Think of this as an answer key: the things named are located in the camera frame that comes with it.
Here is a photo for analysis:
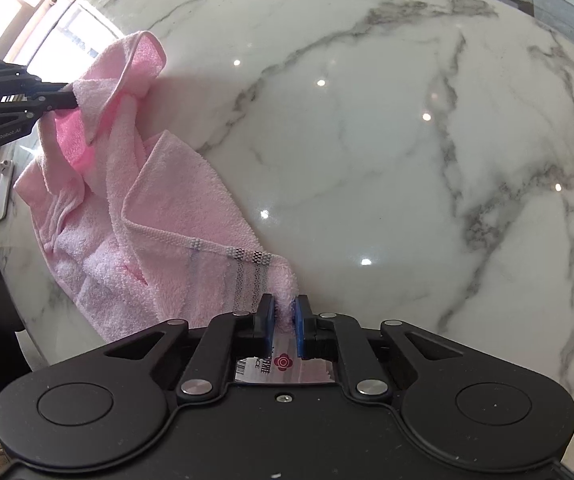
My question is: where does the pink terry towel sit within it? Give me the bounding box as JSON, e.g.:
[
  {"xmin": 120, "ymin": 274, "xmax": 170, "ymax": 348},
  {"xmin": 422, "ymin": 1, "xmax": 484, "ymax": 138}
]
[{"xmin": 15, "ymin": 32, "xmax": 298, "ymax": 341}]

